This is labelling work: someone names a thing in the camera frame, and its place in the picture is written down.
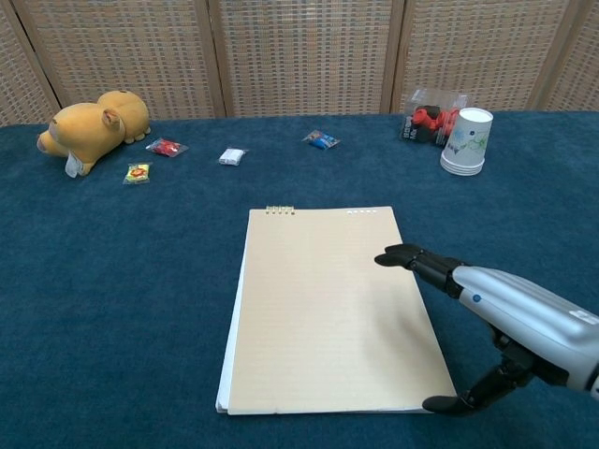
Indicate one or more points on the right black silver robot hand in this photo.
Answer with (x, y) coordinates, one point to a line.
(524, 304)

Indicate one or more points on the tan cover spiral notebook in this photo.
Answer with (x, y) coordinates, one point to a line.
(318, 304)

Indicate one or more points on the white paper cup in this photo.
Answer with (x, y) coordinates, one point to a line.
(465, 145)

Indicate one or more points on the clear bag red objects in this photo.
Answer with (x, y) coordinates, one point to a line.
(423, 119)

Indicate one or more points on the blue wrapped candy packet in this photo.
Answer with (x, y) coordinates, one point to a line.
(322, 140)

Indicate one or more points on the white wrapped candy packet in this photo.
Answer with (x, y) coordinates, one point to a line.
(231, 157)

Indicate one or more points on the woven wooden folding screen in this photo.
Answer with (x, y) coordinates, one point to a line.
(299, 56)

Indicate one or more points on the red wrapped candy packet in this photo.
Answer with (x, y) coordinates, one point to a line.
(165, 148)

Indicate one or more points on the dark blue table cloth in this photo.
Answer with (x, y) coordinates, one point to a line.
(117, 280)

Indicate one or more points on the yellow wrapped candy packet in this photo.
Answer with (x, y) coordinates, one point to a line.
(136, 173)

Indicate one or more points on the yellow plush bear toy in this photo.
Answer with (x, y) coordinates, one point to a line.
(89, 126)

